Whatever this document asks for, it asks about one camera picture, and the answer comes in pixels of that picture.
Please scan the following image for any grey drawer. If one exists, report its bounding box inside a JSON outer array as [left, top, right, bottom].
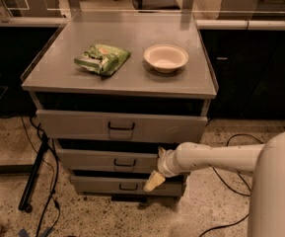
[[36, 110, 207, 143], [71, 176, 185, 197], [57, 149, 159, 174]]

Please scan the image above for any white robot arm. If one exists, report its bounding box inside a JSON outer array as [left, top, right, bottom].
[[144, 132, 285, 237]]

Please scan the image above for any grey bottom drawer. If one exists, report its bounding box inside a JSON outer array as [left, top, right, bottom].
[[71, 176, 185, 197]]

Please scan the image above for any grey metal drawer cabinet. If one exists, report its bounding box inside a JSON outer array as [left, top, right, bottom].
[[21, 11, 219, 203]]

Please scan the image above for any grey top drawer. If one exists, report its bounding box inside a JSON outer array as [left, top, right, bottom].
[[36, 110, 207, 143]]

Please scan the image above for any white paper bowl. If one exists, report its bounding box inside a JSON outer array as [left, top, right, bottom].
[[144, 44, 188, 73]]

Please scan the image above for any green snack bag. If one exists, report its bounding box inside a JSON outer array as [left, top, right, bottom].
[[74, 44, 131, 76]]

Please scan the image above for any black table leg with caster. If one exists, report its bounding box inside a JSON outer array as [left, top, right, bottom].
[[18, 133, 48, 213]]

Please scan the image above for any black floor cable right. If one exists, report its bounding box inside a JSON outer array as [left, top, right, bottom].
[[198, 133, 264, 237]]

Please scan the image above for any black cable left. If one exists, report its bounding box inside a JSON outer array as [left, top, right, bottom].
[[20, 116, 61, 237]]

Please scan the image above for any white horizontal rail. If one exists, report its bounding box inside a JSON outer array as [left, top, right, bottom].
[[0, 17, 285, 31]]

